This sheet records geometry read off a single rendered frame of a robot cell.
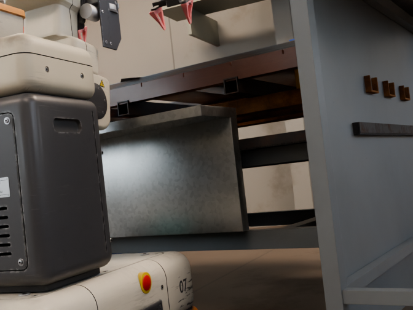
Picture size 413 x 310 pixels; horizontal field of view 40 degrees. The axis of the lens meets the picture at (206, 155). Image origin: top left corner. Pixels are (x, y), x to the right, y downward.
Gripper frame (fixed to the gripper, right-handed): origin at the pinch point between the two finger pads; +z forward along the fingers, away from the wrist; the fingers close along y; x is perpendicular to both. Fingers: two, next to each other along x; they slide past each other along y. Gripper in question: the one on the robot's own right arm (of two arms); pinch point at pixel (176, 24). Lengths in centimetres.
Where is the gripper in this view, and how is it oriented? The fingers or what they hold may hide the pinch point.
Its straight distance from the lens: 195.9
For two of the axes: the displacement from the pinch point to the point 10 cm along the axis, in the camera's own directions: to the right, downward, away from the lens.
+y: -9.0, 1.2, 4.1
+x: -3.2, 4.6, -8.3
